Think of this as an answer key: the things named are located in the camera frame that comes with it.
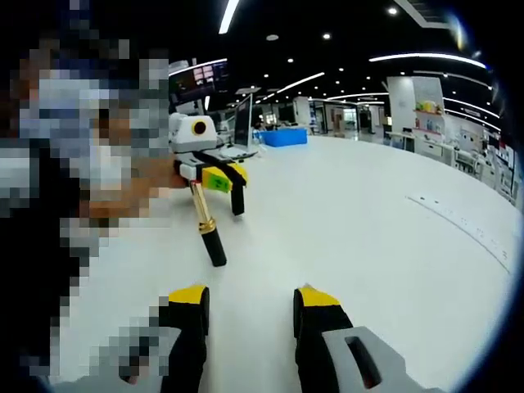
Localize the long ceiling light strip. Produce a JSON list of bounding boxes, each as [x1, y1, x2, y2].
[[218, 0, 242, 35], [368, 52, 488, 70]]

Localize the white display shelf unit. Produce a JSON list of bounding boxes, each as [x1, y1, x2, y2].
[[386, 75, 448, 138]]

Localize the person's left hand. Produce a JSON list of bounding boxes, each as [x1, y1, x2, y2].
[[169, 159, 194, 192]]

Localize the group of ceiling spotlights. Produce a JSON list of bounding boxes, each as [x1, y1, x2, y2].
[[245, 6, 400, 107]]

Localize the blue plastic bin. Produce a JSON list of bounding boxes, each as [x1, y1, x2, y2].
[[260, 128, 309, 148]]

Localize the silver laptop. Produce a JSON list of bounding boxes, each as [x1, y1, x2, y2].
[[219, 93, 260, 161]]

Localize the wall display screen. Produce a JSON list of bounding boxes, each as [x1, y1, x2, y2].
[[169, 60, 228, 104]]

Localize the black and gold lipstick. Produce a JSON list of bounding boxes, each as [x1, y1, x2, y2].
[[188, 182, 228, 268]]

